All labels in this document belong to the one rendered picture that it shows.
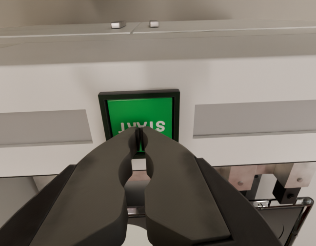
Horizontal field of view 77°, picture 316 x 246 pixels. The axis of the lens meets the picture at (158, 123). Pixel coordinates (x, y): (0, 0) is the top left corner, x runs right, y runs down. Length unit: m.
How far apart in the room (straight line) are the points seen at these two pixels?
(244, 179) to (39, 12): 1.13
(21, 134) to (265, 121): 0.19
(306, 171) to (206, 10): 0.93
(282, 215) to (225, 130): 0.24
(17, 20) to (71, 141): 1.11
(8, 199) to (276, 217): 0.37
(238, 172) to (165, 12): 0.93
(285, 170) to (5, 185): 0.34
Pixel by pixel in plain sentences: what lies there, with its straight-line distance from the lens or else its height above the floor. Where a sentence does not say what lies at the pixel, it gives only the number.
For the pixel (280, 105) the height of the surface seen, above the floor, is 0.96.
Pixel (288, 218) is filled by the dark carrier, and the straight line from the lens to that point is 0.40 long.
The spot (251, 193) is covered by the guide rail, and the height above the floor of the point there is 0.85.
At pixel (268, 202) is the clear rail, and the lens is 0.36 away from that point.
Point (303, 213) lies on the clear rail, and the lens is 0.41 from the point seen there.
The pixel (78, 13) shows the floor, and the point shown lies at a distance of 1.14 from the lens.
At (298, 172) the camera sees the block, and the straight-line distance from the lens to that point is 0.32.
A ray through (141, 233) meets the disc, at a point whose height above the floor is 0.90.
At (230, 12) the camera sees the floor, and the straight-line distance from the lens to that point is 1.17.
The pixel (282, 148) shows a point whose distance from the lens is 0.20.
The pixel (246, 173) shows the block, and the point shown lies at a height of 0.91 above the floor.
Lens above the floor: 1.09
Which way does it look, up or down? 61 degrees down
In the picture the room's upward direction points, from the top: 174 degrees clockwise
